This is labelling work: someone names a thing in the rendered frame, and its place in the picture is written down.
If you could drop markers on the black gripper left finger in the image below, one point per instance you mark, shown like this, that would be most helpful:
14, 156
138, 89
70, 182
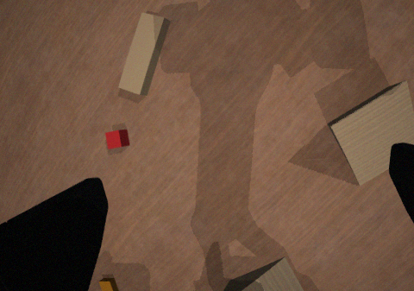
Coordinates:
54, 246

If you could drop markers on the small red block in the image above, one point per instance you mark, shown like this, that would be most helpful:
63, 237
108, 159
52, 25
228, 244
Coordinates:
117, 139

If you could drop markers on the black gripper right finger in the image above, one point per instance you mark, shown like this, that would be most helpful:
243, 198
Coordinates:
401, 171

